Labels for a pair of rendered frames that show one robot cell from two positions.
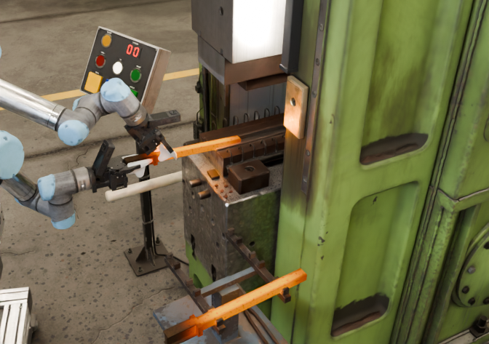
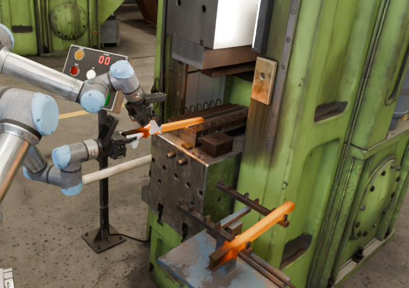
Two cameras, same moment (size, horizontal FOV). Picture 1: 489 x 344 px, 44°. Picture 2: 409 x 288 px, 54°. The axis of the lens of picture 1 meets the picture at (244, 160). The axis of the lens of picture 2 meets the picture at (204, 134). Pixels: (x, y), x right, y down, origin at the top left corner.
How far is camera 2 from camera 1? 0.65 m
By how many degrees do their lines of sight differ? 17
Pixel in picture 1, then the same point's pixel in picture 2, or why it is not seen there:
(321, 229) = (286, 175)
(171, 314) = (174, 259)
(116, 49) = (89, 61)
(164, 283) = (120, 256)
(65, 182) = (79, 150)
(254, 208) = (223, 168)
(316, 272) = not seen: hidden behind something
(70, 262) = (36, 249)
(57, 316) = not seen: outside the picture
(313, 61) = (283, 40)
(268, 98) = (210, 94)
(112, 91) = (122, 69)
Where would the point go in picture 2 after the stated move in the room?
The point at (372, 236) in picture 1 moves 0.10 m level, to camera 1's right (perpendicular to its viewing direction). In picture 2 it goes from (305, 185) to (325, 184)
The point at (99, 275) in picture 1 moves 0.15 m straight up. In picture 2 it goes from (64, 256) to (62, 235)
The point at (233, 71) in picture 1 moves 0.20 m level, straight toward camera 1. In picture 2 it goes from (209, 58) to (223, 73)
